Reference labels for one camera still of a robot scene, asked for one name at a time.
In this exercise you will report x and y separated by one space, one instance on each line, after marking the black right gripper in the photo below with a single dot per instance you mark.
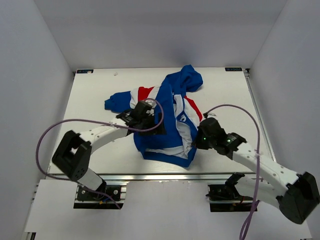
197 143

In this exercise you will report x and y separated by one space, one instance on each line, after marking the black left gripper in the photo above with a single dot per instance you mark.
160 130

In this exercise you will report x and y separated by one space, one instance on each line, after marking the blue white red jacket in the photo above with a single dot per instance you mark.
179 114

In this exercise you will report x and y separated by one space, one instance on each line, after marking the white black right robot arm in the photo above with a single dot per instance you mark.
295 195

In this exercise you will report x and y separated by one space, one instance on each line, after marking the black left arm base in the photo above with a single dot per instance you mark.
87 200

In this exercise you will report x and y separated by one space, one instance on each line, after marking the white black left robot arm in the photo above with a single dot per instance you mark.
74 151

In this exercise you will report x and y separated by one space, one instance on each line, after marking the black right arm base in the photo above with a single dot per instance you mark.
224 198

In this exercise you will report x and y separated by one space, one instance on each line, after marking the blue right corner label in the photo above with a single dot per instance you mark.
233 69

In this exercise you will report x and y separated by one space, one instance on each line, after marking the blue corner label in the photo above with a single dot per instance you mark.
84 71
233 69

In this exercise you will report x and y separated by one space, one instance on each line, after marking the blue left corner label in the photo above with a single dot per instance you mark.
84 71

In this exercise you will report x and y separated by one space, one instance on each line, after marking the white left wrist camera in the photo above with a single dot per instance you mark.
152 102

